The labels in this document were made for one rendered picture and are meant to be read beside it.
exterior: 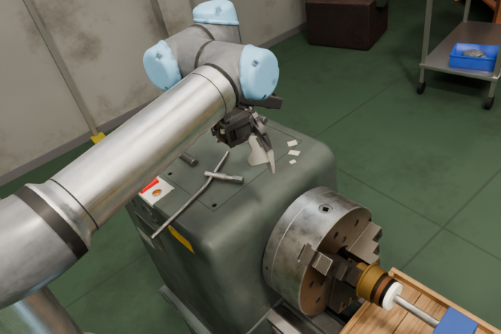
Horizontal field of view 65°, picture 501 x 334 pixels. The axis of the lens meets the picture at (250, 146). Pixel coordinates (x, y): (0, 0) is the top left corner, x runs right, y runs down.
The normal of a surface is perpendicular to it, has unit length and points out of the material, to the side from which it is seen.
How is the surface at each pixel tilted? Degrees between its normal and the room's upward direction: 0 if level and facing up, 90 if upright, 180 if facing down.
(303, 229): 22
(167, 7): 90
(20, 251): 62
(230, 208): 0
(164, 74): 88
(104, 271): 0
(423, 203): 0
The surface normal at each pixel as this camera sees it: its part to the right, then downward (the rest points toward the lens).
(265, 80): 0.78, 0.26
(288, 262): -0.68, -0.04
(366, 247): -0.29, -0.69
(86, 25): 0.62, 0.39
